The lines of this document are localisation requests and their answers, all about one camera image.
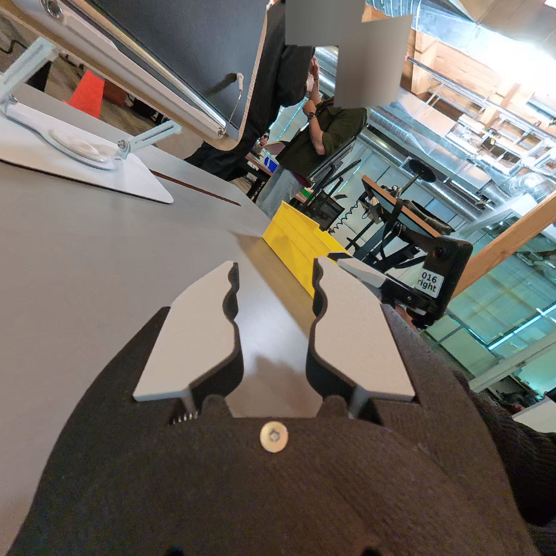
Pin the person's right forearm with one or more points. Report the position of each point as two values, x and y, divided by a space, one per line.
512 434

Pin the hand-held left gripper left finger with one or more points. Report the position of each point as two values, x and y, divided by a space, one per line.
191 343

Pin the wooden beam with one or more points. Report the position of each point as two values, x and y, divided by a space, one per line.
499 256

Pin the black round lamp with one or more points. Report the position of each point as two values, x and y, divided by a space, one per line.
422 169

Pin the orange cone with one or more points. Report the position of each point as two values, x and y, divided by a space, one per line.
89 95

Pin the wood-topped black frame table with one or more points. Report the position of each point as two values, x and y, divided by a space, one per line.
391 198

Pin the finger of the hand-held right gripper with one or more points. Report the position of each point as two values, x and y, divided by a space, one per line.
362 272

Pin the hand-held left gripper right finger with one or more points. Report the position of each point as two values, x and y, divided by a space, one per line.
360 343

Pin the plywood board with black panel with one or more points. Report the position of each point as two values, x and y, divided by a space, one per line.
173 43

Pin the yellow storage bin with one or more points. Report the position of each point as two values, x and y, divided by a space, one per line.
295 243

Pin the silver ventilation duct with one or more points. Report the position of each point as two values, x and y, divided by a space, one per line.
391 130

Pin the white tablet stand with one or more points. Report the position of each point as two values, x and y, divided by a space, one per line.
130 182

